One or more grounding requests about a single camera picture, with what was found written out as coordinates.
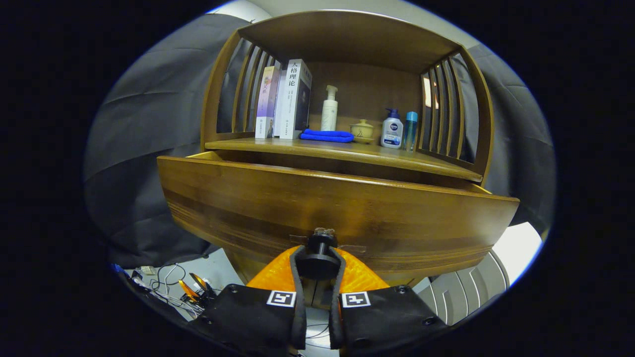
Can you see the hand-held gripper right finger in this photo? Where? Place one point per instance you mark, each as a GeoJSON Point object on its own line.
{"type": "Point", "coordinates": [387, 317]}

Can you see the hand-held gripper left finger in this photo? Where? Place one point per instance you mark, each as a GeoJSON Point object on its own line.
{"type": "Point", "coordinates": [253, 312]}

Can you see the wooden drawer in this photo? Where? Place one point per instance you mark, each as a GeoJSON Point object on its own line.
{"type": "Point", "coordinates": [297, 208]}

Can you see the wooden countertop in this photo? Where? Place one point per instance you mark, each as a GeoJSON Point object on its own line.
{"type": "Point", "coordinates": [347, 148]}

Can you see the wooden cabinet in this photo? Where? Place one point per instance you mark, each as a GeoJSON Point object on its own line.
{"type": "Point", "coordinates": [367, 89]}

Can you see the orange black tool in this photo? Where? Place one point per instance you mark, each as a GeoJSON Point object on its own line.
{"type": "Point", "coordinates": [191, 292]}

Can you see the grey grooved panel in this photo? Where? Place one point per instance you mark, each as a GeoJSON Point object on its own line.
{"type": "Point", "coordinates": [471, 287]}

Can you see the white power adapter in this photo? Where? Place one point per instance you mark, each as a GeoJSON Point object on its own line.
{"type": "Point", "coordinates": [148, 270]}

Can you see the white bottle with blue cap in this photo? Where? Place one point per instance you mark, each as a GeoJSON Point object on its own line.
{"type": "Point", "coordinates": [392, 131]}

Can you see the teal bottle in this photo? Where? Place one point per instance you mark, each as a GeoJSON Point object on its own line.
{"type": "Point", "coordinates": [410, 131]}

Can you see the yellow lidded teacup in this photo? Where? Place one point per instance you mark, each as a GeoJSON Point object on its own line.
{"type": "Point", "coordinates": [362, 131]}

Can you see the blue folded cloth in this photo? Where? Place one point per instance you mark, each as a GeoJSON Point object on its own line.
{"type": "Point", "coordinates": [325, 135]}

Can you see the black backdrop cloth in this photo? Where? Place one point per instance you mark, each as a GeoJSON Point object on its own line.
{"type": "Point", "coordinates": [144, 148]}

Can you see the thin white book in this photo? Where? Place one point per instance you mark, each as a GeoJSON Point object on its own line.
{"type": "Point", "coordinates": [281, 109]}

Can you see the white pump bottle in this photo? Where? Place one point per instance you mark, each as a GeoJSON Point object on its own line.
{"type": "Point", "coordinates": [329, 114]}

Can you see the purple book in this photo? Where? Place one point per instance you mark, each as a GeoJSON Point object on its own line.
{"type": "Point", "coordinates": [267, 99]}

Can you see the thick white book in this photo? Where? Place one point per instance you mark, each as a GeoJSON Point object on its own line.
{"type": "Point", "coordinates": [292, 99]}

